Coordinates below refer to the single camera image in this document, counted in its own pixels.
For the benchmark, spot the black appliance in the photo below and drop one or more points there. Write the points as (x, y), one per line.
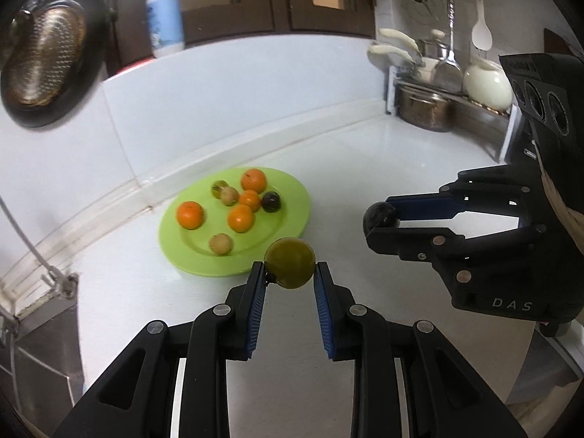
(520, 146)

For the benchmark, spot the white ceramic pot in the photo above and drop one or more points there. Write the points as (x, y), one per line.
(486, 86)

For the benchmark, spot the lidded steel pot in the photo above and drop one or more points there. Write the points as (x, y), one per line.
(433, 45)

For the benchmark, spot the black pan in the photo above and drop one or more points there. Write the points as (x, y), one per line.
(93, 54)

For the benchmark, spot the dark purple fruit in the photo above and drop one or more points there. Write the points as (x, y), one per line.
(271, 201)
(378, 214)

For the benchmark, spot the person's right forearm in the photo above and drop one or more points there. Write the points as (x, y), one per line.
(565, 210)

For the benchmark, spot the dark wooden cabinet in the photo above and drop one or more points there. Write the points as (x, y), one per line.
(273, 4)

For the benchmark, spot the green round fruit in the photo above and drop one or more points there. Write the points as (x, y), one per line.
(290, 262)

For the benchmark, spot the pale yellow round fruit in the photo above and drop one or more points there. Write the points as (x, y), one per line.
(221, 244)

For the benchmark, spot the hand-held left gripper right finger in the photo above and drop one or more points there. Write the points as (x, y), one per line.
(324, 310)

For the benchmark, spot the tiny orange fruit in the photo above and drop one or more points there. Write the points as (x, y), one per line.
(250, 200)

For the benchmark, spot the large orange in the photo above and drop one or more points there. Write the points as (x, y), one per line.
(253, 180)
(190, 215)

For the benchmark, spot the steel skimmer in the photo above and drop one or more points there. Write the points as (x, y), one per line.
(448, 75)

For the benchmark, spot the white dish rack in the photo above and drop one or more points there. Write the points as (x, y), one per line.
(391, 91)

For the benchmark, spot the small green fruit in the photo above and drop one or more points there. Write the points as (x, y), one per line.
(218, 187)

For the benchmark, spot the light green plate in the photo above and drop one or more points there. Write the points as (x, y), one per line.
(285, 223)

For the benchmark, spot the small orange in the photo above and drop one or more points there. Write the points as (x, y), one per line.
(240, 219)

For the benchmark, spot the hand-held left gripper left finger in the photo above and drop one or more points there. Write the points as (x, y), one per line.
(255, 310)

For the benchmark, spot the white blue bottle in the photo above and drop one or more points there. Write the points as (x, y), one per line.
(164, 18)

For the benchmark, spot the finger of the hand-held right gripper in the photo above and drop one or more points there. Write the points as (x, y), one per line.
(424, 207)
(410, 242)

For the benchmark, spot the metal colander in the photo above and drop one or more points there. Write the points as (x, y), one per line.
(43, 54)

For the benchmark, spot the white rice paddle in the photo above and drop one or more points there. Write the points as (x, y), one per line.
(481, 34)

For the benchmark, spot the curved steel faucet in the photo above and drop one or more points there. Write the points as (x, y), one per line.
(27, 246)

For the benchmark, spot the small tan fruit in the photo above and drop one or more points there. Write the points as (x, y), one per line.
(229, 196)

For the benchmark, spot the steel sink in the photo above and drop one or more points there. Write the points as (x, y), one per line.
(41, 356)

